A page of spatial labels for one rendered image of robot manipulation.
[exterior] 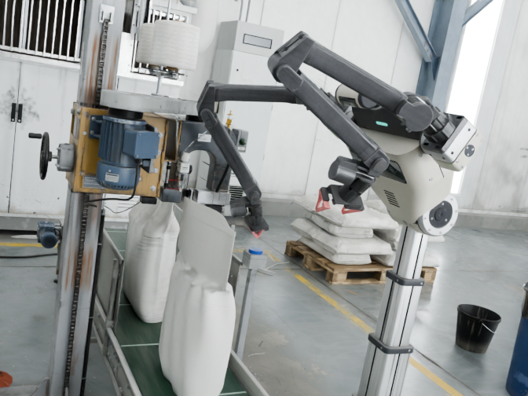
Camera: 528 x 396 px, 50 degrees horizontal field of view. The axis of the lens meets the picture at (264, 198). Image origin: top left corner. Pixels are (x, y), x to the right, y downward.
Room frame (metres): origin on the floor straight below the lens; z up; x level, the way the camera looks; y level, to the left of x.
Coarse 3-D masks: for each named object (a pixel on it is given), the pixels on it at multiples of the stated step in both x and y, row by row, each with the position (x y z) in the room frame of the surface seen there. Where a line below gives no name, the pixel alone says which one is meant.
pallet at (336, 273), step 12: (288, 240) 5.31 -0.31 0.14; (288, 252) 5.26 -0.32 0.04; (300, 252) 5.08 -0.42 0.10; (312, 252) 5.02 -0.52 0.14; (312, 264) 4.91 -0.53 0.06; (324, 264) 4.73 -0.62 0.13; (336, 264) 4.76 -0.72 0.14; (372, 264) 4.96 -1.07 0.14; (336, 276) 4.63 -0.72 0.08; (384, 276) 4.89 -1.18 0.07; (420, 276) 5.17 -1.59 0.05; (432, 276) 5.17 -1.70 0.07
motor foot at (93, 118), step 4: (92, 116) 2.05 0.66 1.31; (96, 116) 2.06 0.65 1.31; (100, 116) 2.06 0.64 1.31; (92, 120) 2.05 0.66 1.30; (96, 120) 2.05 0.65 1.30; (100, 120) 2.06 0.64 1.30; (92, 124) 2.05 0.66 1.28; (96, 124) 2.06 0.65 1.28; (100, 124) 2.07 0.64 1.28; (92, 128) 2.05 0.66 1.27; (96, 128) 2.06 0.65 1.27; (100, 128) 2.07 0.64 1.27; (92, 132) 2.05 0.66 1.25; (96, 132) 2.06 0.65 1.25; (100, 132) 2.07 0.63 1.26; (92, 136) 2.05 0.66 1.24; (96, 136) 2.04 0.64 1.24; (100, 136) 2.02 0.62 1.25
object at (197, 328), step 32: (192, 224) 1.95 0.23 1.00; (224, 224) 1.93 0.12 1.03; (192, 256) 1.92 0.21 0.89; (224, 256) 1.79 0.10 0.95; (192, 288) 1.85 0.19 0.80; (224, 288) 1.77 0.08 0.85; (192, 320) 1.82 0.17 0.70; (224, 320) 1.82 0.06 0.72; (160, 352) 2.07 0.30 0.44; (192, 352) 1.80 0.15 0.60; (224, 352) 1.83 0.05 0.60; (192, 384) 1.79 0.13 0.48
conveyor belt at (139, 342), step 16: (112, 240) 3.59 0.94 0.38; (128, 304) 2.61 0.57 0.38; (128, 320) 2.43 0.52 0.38; (128, 336) 2.27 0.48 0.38; (144, 336) 2.29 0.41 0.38; (128, 352) 2.13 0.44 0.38; (144, 352) 2.15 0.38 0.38; (144, 368) 2.02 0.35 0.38; (160, 368) 2.04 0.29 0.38; (144, 384) 1.91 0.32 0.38; (160, 384) 1.93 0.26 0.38; (224, 384) 2.01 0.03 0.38
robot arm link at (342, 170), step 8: (336, 160) 1.57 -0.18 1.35; (344, 160) 1.55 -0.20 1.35; (352, 160) 1.57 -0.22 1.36; (360, 160) 1.61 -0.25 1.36; (376, 160) 1.53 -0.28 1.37; (384, 160) 1.53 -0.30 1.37; (336, 168) 1.55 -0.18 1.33; (344, 168) 1.55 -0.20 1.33; (352, 168) 1.55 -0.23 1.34; (360, 168) 1.55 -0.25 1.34; (368, 168) 1.57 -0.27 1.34; (376, 168) 1.53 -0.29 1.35; (384, 168) 1.54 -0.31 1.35; (328, 176) 1.57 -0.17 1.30; (336, 176) 1.54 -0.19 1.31; (344, 176) 1.54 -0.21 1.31; (352, 176) 1.55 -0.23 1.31; (376, 176) 1.55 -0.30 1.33; (344, 184) 1.57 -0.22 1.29
